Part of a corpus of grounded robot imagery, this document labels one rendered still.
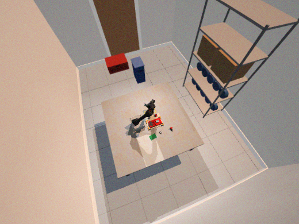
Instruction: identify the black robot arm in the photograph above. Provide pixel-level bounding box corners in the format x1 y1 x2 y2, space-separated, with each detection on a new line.
132 100 155 126

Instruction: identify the green flat square patch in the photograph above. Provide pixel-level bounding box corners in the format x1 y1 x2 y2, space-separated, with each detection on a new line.
149 133 157 140

